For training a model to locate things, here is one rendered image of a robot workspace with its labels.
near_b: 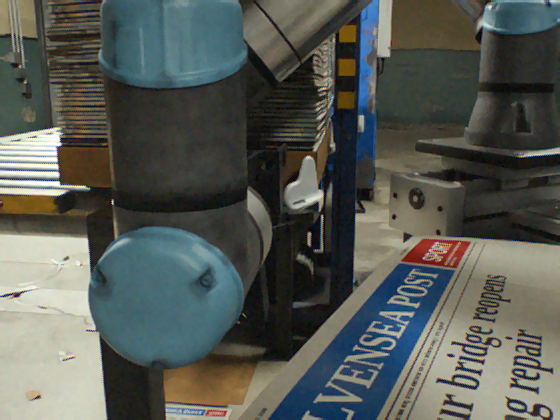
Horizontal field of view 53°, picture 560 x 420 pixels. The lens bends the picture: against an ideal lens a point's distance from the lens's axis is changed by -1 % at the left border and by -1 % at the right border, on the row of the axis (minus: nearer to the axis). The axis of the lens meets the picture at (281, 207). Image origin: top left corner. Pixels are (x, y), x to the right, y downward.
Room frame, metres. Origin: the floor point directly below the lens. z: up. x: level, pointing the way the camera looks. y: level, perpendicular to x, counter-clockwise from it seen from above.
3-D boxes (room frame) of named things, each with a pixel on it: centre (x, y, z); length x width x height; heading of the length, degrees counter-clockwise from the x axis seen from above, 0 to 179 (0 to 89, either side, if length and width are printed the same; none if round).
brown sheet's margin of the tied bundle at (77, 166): (0.67, 0.10, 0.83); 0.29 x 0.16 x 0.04; 83
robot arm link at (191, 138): (0.33, 0.06, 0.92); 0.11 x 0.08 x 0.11; 4
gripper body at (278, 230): (0.47, 0.04, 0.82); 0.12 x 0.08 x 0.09; 173
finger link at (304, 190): (0.56, -0.03, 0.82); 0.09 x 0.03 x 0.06; 145
